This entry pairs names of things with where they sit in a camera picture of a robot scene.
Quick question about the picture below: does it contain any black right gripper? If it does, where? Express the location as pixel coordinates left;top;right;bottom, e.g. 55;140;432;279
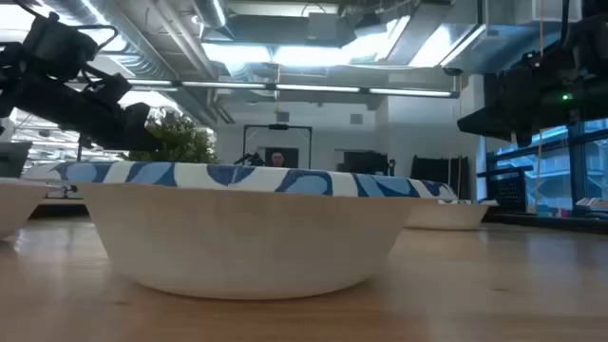
457;50;608;147

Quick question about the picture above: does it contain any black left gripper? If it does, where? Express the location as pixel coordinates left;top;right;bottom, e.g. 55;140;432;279
0;84;163;153

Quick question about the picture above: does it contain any blue patterned white paper bowl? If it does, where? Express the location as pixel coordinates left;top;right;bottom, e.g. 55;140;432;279
0;177;64;241
403;197;498;232
21;160;460;301

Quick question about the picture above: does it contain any green leafy plant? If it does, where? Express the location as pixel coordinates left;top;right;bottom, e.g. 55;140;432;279
123;113;220;165

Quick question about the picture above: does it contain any black mesh cart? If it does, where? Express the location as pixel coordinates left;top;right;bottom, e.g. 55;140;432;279
476;164;537;214

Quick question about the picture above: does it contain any black cabinet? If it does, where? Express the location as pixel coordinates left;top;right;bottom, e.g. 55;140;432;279
409;154;472;201

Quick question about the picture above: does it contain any grey box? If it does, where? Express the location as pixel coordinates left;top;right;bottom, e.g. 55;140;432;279
0;141;33;180

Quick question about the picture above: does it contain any black background equipment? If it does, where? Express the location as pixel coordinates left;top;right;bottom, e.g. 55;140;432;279
335;149;397;177

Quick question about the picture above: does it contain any black monitor screen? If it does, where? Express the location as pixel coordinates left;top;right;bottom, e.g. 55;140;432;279
263;146;301;169

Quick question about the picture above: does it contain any long linear ceiling light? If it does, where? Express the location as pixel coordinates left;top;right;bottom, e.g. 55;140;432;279
126;78;461;100

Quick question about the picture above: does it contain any grey ceiling box unit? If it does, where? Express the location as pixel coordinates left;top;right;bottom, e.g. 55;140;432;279
305;10;358;48

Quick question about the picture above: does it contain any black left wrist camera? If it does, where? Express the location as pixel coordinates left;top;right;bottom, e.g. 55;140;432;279
88;72;133;104

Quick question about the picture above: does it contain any dark window frame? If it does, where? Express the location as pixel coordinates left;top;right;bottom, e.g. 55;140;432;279
484;118;608;222

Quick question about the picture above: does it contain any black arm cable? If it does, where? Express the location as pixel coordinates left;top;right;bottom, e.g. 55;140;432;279
75;22;121;54

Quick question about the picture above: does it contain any black metal frame stand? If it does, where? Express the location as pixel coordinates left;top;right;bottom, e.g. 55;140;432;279
242;123;314;166

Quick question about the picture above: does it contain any silver round air duct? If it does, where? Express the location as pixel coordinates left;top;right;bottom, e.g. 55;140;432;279
189;0;230;30

